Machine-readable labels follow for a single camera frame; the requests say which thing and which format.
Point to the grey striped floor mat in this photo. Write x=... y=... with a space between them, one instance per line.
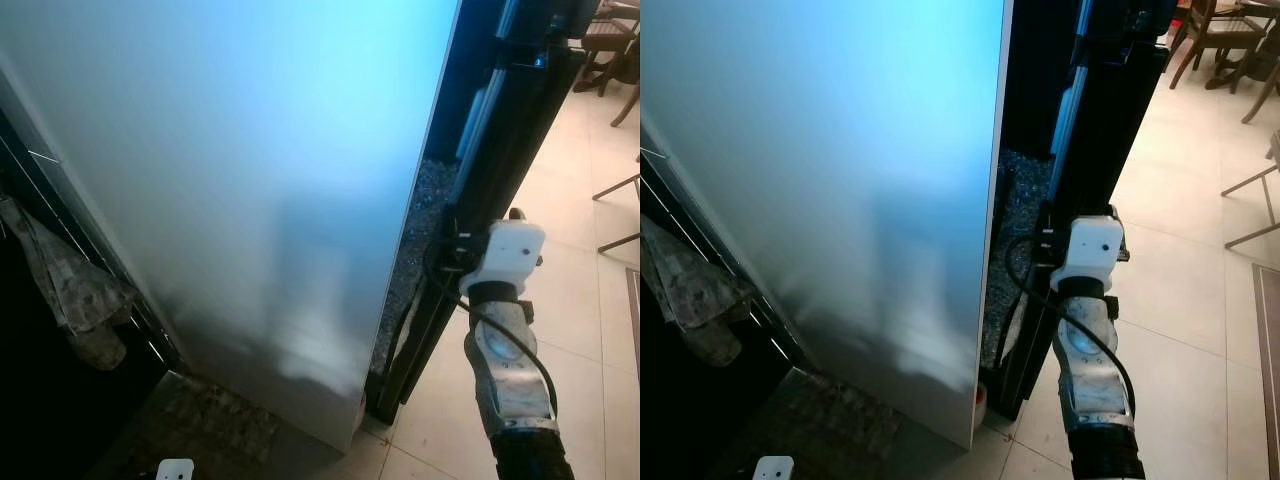
x=1268 y=370
x=634 y=320

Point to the light wooden chair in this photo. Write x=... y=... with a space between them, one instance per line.
x=1268 y=205
x=622 y=182

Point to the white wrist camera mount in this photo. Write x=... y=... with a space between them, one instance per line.
x=175 y=470
x=1090 y=250
x=773 y=468
x=508 y=255

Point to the black fridge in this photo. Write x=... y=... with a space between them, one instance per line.
x=510 y=130
x=1100 y=120

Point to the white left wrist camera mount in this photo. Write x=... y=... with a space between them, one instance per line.
x=773 y=468
x=175 y=470

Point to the beige patterned hanging cloth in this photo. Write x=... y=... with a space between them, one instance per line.
x=70 y=290
x=700 y=300

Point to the dark wooden dining chair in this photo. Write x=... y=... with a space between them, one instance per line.
x=605 y=40
x=630 y=95
x=1215 y=35
x=1262 y=90

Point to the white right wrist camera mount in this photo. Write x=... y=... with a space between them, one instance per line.
x=508 y=255
x=1090 y=250

